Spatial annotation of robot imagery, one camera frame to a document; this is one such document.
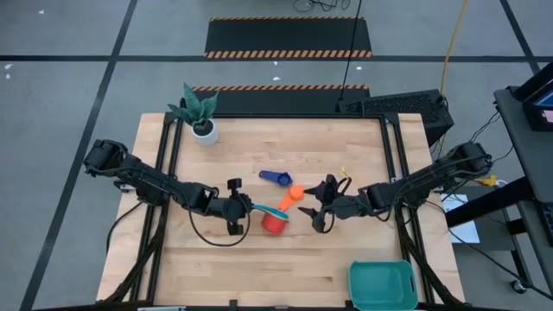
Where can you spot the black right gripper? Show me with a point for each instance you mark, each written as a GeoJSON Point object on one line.
{"type": "Point", "coordinates": [345, 206]}

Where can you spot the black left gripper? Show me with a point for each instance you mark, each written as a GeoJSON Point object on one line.
{"type": "Point", "coordinates": [231, 206]}

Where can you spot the orange measuring cup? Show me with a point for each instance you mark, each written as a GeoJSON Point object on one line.
{"type": "Point", "coordinates": [296, 193]}

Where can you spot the light blue measuring cup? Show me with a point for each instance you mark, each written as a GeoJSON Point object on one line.
{"type": "Point", "coordinates": [268, 209]}

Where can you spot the navy blue measuring cup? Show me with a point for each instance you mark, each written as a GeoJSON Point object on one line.
{"type": "Point", "coordinates": [284, 178]}

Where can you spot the red measuring cup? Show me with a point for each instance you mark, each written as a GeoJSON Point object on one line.
{"type": "Point", "coordinates": [273, 224]}

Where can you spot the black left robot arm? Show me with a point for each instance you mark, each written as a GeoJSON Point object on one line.
{"type": "Point", "coordinates": [151, 181]}

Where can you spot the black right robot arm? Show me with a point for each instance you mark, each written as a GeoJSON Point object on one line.
{"type": "Point", "coordinates": [423, 177]}

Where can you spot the teal plastic basket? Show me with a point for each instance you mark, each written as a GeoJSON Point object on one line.
{"type": "Point", "coordinates": [380, 287]}

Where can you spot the yellow gripper tag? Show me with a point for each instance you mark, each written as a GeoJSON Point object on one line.
{"type": "Point", "coordinates": [344, 172]}

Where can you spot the snake plant in white pot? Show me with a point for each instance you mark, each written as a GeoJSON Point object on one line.
{"type": "Point", "coordinates": [203, 129]}

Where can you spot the black hazard-striped floor mat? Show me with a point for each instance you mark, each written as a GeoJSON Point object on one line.
{"type": "Point", "coordinates": [281, 101]}
{"type": "Point", "coordinates": [285, 36]}

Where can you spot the white paper sheet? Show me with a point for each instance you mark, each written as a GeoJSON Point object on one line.
{"type": "Point", "coordinates": [466, 233]}

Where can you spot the black caster wheel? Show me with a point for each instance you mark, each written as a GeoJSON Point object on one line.
{"type": "Point", "coordinates": [516, 286]}

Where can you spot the grey desk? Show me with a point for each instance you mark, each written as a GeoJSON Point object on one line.
{"type": "Point", "coordinates": [531, 151]}

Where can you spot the black laptop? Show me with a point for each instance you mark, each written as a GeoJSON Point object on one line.
{"type": "Point", "coordinates": [540, 116]}

